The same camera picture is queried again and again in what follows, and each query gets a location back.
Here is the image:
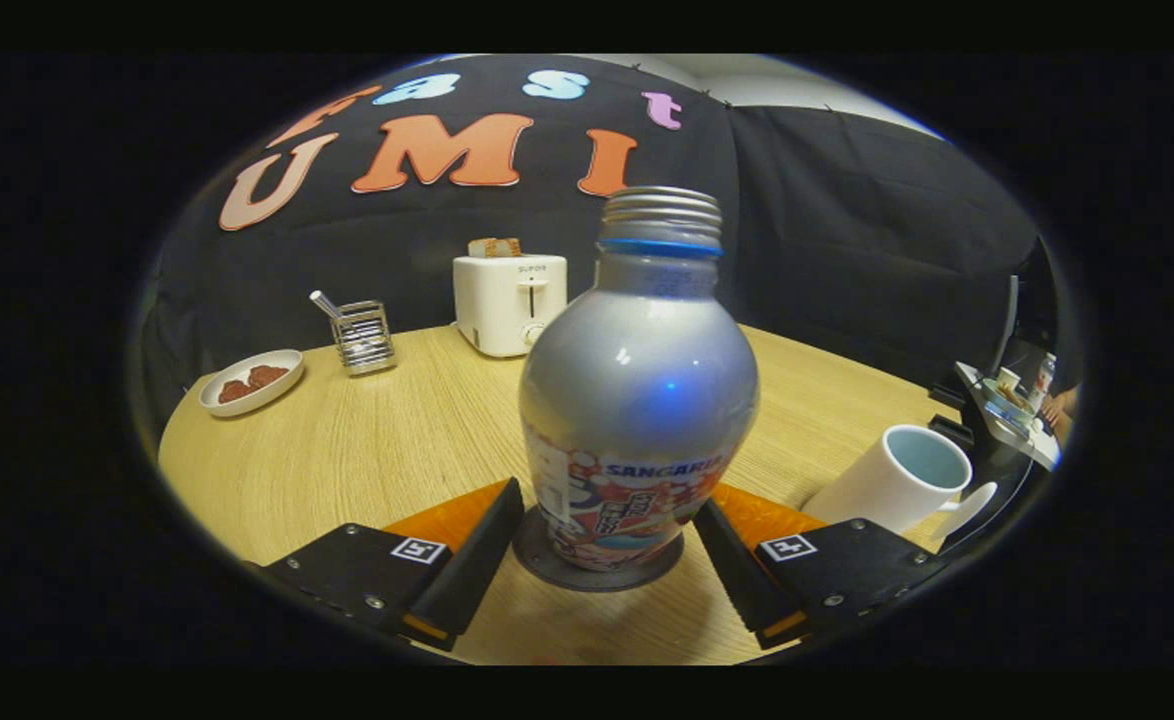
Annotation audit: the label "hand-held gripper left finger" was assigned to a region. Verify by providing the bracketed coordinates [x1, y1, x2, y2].
[262, 477, 526, 653]

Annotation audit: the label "brown food pieces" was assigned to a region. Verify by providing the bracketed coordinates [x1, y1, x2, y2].
[217, 365, 290, 404]

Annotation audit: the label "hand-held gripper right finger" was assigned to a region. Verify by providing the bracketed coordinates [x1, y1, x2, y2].
[692, 485, 948, 651]

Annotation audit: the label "metal wire holder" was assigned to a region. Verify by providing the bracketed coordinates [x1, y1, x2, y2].
[330, 300, 397, 377]

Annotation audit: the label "wooden table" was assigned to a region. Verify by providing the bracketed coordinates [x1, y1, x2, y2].
[157, 322, 978, 666]

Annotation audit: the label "white cup with blue inside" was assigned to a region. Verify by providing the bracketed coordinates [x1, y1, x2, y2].
[799, 424, 1000, 546]

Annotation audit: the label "cluttered white side desk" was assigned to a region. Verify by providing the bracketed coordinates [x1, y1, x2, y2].
[953, 360, 1063, 471]

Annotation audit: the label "dark monitor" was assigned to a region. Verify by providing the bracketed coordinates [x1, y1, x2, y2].
[987, 275, 1020, 379]

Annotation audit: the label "silver bottle with colourful label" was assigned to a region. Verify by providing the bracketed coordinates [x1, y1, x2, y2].
[518, 186, 761, 573]

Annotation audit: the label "white toaster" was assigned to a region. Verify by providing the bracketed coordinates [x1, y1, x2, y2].
[452, 253, 569, 359]

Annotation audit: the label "dark brown round coaster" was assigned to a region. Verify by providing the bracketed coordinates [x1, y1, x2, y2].
[512, 505, 686, 593]

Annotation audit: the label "white oval plate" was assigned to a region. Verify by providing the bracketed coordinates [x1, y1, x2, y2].
[198, 348, 305, 418]

